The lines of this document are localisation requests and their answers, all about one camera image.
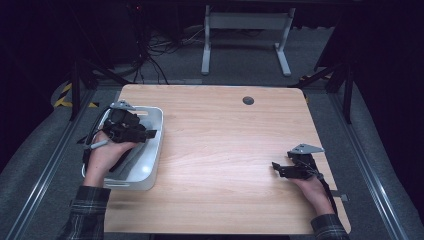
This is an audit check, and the hand-held gripper cable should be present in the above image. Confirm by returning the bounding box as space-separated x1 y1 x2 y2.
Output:
306 163 339 215
81 107 113 169

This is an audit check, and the grey mitten with label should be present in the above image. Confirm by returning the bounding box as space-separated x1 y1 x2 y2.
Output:
113 146 151 181

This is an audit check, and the yellow black hazard tape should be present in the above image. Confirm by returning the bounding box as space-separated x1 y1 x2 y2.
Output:
53 82 100 109

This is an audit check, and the tangle of floor cables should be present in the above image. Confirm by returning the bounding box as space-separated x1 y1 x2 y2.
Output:
133 26 208 85

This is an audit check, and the person's right hand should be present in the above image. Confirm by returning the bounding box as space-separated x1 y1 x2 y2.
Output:
289 176 335 217

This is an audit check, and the left hand-held gripper cable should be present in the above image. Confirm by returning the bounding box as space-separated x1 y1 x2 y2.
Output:
81 107 113 169

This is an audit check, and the black metal stand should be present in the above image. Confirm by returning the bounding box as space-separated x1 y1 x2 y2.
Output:
288 59 356 125
68 58 131 123

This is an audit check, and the right hand-held gripper cable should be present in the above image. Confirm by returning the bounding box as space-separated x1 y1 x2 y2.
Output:
306 163 339 215

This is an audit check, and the white metal desk frame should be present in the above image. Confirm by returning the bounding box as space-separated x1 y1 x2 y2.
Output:
200 4 297 78

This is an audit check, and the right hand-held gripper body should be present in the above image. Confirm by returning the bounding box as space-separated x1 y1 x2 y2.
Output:
288 143 325 180

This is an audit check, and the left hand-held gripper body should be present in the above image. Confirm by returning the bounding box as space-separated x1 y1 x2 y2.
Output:
89 100 148 150

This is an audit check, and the person's left hand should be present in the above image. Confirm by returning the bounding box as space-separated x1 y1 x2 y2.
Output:
83 133 138 188

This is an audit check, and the white plastic basket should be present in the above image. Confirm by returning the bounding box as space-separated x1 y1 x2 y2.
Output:
81 105 165 192

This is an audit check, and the metal floor rail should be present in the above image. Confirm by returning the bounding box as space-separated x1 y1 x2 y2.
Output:
328 91 408 240
3 88 98 240

